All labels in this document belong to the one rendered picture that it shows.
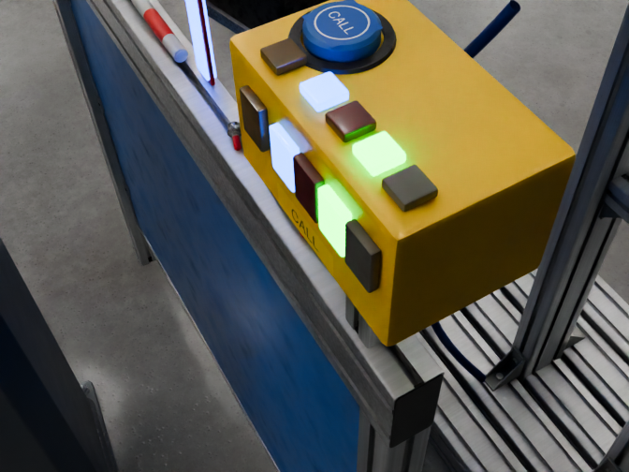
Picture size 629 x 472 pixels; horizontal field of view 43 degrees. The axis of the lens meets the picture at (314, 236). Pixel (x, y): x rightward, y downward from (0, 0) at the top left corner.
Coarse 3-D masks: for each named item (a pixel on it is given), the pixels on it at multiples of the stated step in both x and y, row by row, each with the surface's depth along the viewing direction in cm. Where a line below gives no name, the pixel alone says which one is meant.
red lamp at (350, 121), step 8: (352, 104) 37; (360, 104) 37; (328, 112) 36; (336, 112) 36; (344, 112) 36; (352, 112) 36; (360, 112) 36; (368, 112) 36; (328, 120) 36; (336, 120) 36; (344, 120) 36; (352, 120) 36; (360, 120) 36; (368, 120) 36; (336, 128) 36; (344, 128) 36; (352, 128) 36; (360, 128) 36; (368, 128) 36; (344, 136) 36; (352, 136) 36; (360, 136) 36
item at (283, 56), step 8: (288, 40) 40; (264, 48) 39; (272, 48) 39; (280, 48) 39; (288, 48) 39; (296, 48) 39; (264, 56) 39; (272, 56) 39; (280, 56) 39; (288, 56) 39; (296, 56) 39; (304, 56) 39; (272, 64) 39; (280, 64) 39; (288, 64) 39; (296, 64) 39; (304, 64) 39; (280, 72) 39
